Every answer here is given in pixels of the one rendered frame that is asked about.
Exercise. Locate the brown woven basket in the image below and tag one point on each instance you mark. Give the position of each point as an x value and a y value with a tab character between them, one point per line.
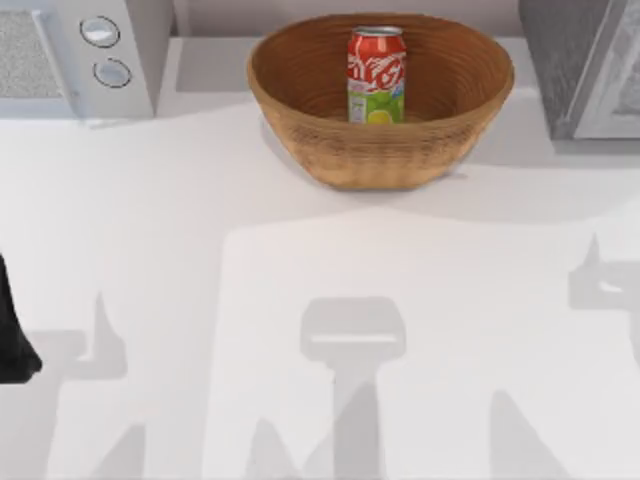
380	150

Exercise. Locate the red and green can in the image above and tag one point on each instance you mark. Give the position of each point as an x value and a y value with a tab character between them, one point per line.
376	75

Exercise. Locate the pale microwave oven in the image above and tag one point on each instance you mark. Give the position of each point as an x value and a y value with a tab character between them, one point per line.
140	75

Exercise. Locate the round microwave knob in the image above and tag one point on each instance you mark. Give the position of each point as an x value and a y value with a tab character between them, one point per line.
99	30
112	71

